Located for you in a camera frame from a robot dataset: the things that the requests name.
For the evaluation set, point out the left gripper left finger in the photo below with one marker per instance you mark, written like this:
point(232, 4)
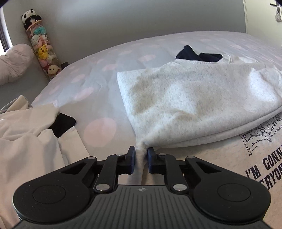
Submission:
point(67, 192)

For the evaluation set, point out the pink rolled duvet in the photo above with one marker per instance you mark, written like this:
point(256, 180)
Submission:
point(15, 62)

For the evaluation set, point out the dark navy garment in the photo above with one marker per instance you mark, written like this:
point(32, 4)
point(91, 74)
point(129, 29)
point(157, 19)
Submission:
point(187, 53)

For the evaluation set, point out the black wall socket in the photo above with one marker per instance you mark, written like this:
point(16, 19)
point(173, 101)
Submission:
point(64, 65)

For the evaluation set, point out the window with dark frame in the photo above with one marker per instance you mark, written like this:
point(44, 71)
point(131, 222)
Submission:
point(5, 42)

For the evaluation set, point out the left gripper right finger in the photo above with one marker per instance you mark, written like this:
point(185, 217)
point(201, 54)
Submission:
point(219, 194)

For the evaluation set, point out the plush toy storage tube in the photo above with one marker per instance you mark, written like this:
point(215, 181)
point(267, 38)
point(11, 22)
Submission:
point(43, 49)

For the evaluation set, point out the light grey printed sweatshirt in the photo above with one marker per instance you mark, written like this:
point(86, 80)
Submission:
point(227, 113)

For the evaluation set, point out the white room door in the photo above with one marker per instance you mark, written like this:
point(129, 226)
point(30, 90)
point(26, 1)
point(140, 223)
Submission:
point(261, 23)

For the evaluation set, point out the panda plush toy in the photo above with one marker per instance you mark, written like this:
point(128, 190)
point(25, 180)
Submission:
point(30, 17)

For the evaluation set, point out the cream white garment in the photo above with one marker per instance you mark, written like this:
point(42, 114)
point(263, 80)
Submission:
point(30, 149)

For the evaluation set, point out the pink polka dot bedsheet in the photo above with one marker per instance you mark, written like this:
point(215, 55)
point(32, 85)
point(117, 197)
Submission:
point(88, 90)

